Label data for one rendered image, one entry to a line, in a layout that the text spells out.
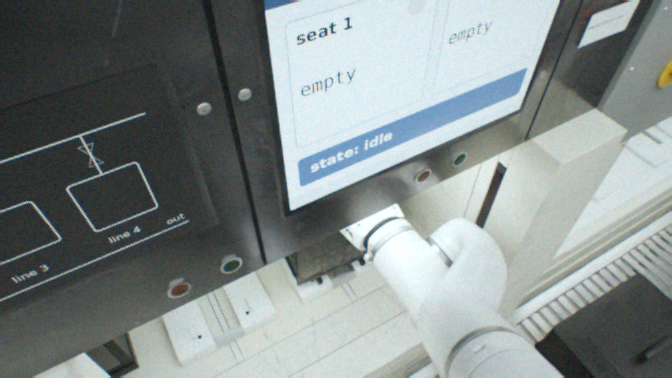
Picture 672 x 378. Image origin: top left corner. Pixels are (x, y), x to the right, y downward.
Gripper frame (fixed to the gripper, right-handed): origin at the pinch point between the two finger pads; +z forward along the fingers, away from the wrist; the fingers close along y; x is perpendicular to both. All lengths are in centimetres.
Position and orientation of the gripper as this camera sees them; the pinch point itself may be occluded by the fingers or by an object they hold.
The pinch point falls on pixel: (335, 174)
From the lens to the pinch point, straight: 83.9
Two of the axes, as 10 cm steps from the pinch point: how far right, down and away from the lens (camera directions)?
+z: -5.1, -6.6, 5.5
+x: 0.0, -6.4, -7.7
